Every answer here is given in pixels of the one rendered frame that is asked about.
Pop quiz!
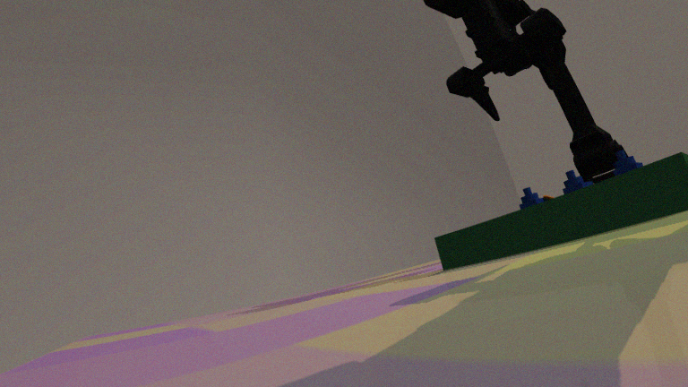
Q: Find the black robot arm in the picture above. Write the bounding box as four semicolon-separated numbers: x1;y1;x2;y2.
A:
424;0;624;183

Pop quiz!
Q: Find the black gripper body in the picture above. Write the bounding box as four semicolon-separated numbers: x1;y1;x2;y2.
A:
447;8;567;98

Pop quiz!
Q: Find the blue micro servo with orange cable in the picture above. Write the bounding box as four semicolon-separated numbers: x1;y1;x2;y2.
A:
543;170;593;200

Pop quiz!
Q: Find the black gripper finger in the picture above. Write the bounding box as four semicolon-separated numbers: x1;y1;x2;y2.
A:
456;81;500;121
526;28;560;90

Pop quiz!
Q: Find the green flat panel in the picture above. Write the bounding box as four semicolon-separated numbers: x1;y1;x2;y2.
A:
434;150;688;271

